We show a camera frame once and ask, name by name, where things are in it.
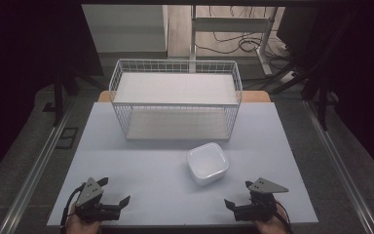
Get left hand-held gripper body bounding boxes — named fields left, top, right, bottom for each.
left=74, top=176, right=122, bottom=224

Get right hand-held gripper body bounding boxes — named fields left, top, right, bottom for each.
left=234, top=176, right=290, bottom=223

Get person's right hand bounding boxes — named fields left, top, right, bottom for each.
left=252, top=207, right=290, bottom=234

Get person's left hand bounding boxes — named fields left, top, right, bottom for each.
left=65, top=203, right=102, bottom=234

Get white square bowl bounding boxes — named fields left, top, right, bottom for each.
left=185, top=141, right=231, bottom=186

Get wooden table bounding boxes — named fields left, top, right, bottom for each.
left=96, top=90, right=272, bottom=103

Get black stand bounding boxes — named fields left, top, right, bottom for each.
left=259, top=13, right=355, bottom=132
left=52, top=62, right=106, bottom=128

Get white power strip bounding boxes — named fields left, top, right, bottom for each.
left=280, top=70, right=296, bottom=85

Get white cabinet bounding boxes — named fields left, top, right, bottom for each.
left=81, top=4, right=169, bottom=55

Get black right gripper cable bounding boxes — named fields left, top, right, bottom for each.
left=274, top=200, right=294, bottom=234

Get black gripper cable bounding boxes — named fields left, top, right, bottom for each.
left=59, top=182, right=88, bottom=234
left=274, top=200, right=294, bottom=234

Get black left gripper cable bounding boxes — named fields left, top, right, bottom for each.
left=59, top=182, right=88, bottom=234

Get black floor bracket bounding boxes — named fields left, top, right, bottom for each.
left=56, top=126, right=80, bottom=150

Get metal floor rail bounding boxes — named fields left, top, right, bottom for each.
left=302, top=99, right=374, bottom=234
left=0, top=97, right=76, bottom=234

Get white wire storage rack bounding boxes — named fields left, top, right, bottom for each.
left=108, top=58, right=243, bottom=142

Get black floor cables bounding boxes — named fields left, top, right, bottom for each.
left=195, top=5, right=288, bottom=61

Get white metal desk frame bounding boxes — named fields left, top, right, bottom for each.
left=189, top=4, right=280, bottom=77

